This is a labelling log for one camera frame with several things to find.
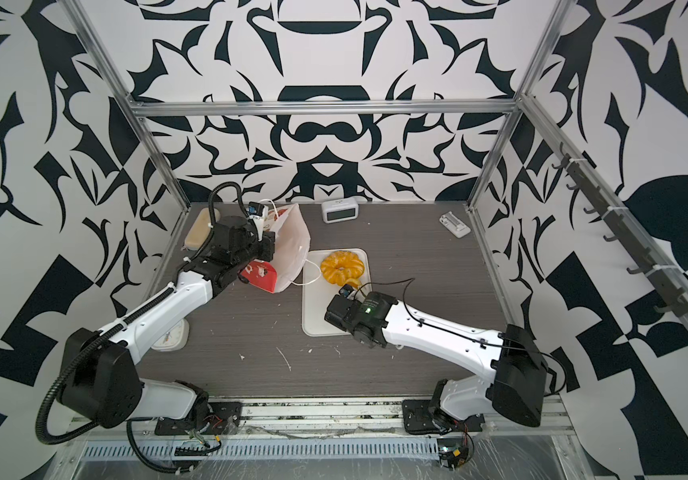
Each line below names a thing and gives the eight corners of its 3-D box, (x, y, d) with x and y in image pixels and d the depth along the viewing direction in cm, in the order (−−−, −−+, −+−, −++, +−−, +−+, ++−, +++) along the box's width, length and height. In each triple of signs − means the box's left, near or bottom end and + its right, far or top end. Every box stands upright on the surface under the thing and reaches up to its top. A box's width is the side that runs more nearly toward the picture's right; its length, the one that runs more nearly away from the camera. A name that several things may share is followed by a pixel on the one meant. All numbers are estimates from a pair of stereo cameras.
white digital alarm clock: (323, 225, 114) (322, 215, 110) (321, 210, 119) (320, 200, 115) (359, 221, 115) (359, 211, 111) (355, 206, 120) (356, 196, 116)
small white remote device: (458, 239, 113) (460, 235, 111) (438, 220, 119) (439, 216, 117) (469, 233, 115) (471, 229, 113) (449, 214, 121) (450, 210, 119)
